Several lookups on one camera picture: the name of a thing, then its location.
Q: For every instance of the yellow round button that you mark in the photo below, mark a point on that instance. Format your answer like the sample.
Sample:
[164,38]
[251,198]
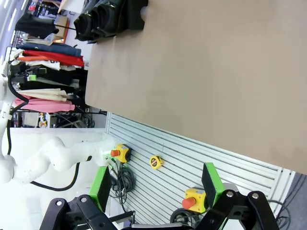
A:
[156,162]

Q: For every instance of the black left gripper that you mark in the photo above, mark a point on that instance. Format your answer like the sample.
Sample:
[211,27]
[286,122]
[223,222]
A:
[20,77]

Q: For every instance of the brown cardboard box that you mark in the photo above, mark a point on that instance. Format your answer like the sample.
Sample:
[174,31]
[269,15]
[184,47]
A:
[61,28]

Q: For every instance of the black clothes rack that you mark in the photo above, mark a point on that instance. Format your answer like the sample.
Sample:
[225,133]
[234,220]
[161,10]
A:
[96,112]

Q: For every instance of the beige hanging garment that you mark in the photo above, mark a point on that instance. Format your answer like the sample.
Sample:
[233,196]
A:
[43,93]

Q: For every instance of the black shoe stand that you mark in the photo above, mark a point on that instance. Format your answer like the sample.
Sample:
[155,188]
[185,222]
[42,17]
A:
[136,16]

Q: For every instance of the white printed garment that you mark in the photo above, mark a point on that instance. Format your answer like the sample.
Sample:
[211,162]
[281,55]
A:
[45,64]

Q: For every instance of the black hanging t-shirt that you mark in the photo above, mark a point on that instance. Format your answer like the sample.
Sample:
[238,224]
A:
[33,24]

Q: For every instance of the pink hanging garment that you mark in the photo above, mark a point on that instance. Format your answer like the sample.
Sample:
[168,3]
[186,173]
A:
[43,106]

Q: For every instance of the orange hanging garment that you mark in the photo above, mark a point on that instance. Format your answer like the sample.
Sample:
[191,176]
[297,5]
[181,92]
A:
[33,58]

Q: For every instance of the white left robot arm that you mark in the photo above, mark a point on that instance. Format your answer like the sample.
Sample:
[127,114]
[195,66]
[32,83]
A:
[60,153]

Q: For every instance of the black hanging garments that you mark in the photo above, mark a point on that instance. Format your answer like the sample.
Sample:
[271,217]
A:
[52,79]

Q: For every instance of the black leather loafer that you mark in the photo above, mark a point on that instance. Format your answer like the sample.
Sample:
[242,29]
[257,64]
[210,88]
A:
[122,14]
[111,16]

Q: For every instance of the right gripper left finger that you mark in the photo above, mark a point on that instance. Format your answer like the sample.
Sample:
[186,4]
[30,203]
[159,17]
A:
[96,191]

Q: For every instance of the yellow emergency stop button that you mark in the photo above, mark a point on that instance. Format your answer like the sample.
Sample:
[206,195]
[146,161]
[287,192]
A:
[194,201]
[121,153]

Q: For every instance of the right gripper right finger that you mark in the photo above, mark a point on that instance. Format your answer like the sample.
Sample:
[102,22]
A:
[216,189]

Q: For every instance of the red hanging garment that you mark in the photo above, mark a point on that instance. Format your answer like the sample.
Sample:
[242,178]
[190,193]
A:
[52,58]

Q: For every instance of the navy hanging garment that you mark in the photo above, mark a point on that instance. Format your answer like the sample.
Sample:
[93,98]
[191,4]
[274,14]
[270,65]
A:
[48,49]

